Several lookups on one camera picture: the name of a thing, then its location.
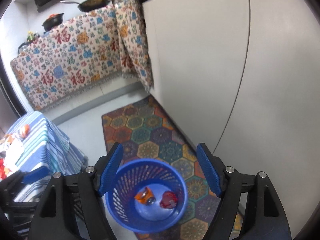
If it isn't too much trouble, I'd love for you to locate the orange snack bag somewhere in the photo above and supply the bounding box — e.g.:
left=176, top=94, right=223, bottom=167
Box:
left=135, top=186, right=156, bottom=205

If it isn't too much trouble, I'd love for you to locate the crushed red can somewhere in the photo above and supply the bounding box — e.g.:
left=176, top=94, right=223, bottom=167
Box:
left=159, top=191, right=178, bottom=209

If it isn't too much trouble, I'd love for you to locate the white kitchen cabinet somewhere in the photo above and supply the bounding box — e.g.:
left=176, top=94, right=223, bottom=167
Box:
left=142, top=0, right=319, bottom=236

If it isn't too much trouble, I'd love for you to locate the blue striped tablecloth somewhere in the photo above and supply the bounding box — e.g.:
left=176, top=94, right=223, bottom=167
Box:
left=1, top=111, right=87, bottom=202

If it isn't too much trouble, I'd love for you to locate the orange clear candy wrapper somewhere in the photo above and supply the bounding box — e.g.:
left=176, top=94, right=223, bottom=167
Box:
left=18, top=124, right=30, bottom=140

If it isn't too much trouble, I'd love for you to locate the blue plastic waste basket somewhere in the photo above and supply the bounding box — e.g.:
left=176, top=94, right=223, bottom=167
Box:
left=105, top=159, right=188, bottom=233

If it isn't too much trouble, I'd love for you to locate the colourful hexagon floor mat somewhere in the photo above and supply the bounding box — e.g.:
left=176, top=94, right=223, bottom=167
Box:
left=101, top=95, right=245, bottom=240

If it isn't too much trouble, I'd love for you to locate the patterned fu cloth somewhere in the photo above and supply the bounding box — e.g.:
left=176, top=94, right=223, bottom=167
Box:
left=10, top=0, right=153, bottom=111

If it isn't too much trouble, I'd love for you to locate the black clay pot orange lid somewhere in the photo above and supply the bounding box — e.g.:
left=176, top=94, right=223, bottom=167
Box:
left=42, top=13, right=64, bottom=31

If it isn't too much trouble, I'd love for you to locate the black wok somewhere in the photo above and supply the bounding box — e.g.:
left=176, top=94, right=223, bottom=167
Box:
left=60, top=0, right=112, bottom=12

